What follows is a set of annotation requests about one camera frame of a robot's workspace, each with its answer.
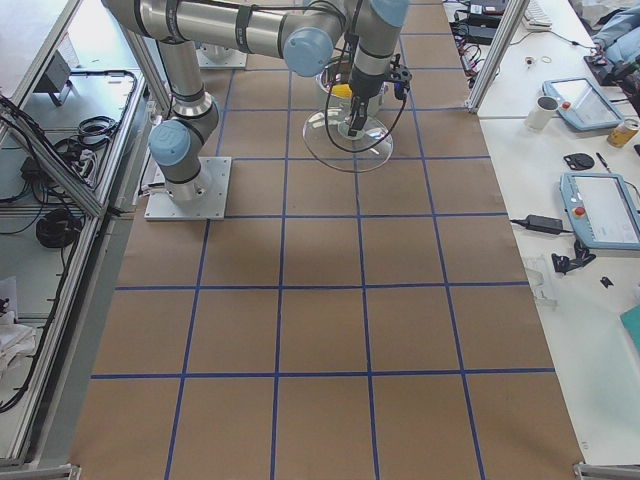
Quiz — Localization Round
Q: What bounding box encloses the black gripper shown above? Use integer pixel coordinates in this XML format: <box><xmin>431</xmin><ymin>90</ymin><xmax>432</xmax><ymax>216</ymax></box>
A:
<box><xmin>347</xmin><ymin>53</ymin><xmax>412</xmax><ymax>137</ymax></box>

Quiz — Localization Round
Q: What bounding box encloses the yellow corn cob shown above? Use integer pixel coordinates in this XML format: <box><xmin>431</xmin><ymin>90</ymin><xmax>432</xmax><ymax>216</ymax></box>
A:
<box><xmin>331</xmin><ymin>84</ymin><xmax>352</xmax><ymax>99</ymax></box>

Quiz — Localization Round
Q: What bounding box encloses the glass pot lid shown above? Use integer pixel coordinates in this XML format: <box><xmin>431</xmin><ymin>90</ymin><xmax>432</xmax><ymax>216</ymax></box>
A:
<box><xmin>302</xmin><ymin>107</ymin><xmax>394</xmax><ymax>174</ymax></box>

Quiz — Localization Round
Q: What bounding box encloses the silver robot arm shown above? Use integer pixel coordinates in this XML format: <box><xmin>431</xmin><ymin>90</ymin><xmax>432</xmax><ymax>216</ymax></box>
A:
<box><xmin>199</xmin><ymin>43</ymin><xmax>237</xmax><ymax>63</ymax></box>
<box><xmin>104</xmin><ymin>1</ymin><xmax>411</xmax><ymax>203</ymax></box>

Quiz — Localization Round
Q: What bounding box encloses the pale green cooking pot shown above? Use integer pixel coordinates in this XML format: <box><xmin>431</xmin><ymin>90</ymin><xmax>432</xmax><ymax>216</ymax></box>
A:
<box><xmin>315</xmin><ymin>57</ymin><xmax>389</xmax><ymax>115</ymax></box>

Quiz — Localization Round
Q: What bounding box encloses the white mug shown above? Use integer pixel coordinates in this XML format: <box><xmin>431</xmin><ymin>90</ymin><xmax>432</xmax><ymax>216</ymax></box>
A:
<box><xmin>524</xmin><ymin>95</ymin><xmax>559</xmax><ymax>131</ymax></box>

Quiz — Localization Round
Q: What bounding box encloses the black power adapter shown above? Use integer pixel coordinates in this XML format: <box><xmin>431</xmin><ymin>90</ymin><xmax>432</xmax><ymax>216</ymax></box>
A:
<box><xmin>525</xmin><ymin>214</ymin><xmax>564</xmax><ymax>235</ymax></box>

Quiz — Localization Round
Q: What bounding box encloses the black round disc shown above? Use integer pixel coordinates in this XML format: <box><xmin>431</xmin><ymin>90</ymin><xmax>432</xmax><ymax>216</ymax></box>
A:
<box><xmin>563</xmin><ymin>153</ymin><xmax>595</xmax><ymax>171</ymax></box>

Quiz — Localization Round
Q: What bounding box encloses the upper teach pendant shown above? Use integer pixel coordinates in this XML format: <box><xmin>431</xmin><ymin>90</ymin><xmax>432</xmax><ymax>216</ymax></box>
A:
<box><xmin>542</xmin><ymin>77</ymin><xmax>624</xmax><ymax>131</ymax></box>

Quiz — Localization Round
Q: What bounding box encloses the teach pendant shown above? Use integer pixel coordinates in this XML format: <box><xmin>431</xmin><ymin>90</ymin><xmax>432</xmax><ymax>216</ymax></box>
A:
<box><xmin>542</xmin><ymin>77</ymin><xmax>624</xmax><ymax>131</ymax></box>
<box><xmin>559</xmin><ymin>172</ymin><xmax>639</xmax><ymax>251</ymax></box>

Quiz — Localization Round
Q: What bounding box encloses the black pen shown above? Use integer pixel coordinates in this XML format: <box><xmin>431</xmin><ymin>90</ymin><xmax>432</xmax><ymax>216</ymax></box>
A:
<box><xmin>596</xmin><ymin>152</ymin><xmax>612</xmax><ymax>173</ymax></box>

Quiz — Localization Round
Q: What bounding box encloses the lower teach pendant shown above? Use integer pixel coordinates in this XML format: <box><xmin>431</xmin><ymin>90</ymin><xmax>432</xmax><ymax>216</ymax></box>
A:
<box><xmin>559</xmin><ymin>172</ymin><xmax>639</xmax><ymax>251</ymax></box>

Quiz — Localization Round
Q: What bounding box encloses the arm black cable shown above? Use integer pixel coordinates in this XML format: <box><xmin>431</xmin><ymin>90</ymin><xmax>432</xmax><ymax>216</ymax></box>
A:
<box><xmin>324</xmin><ymin>0</ymin><xmax>405</xmax><ymax>154</ymax></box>

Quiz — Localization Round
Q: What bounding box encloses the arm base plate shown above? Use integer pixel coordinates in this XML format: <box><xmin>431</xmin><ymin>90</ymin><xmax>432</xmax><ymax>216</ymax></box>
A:
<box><xmin>144</xmin><ymin>157</ymin><xmax>232</xmax><ymax>221</ymax></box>
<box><xmin>196</xmin><ymin>43</ymin><xmax>247</xmax><ymax>70</ymax></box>

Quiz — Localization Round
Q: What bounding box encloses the aluminium frame post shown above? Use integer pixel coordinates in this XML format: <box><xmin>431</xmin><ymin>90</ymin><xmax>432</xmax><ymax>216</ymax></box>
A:
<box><xmin>465</xmin><ymin>0</ymin><xmax>528</xmax><ymax>113</ymax></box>

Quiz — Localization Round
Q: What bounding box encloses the coiled black cable bundle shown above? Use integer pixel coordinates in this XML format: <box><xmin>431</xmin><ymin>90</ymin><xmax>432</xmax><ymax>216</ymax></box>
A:
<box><xmin>34</xmin><ymin>207</ymin><xmax>84</xmax><ymax>250</ymax></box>

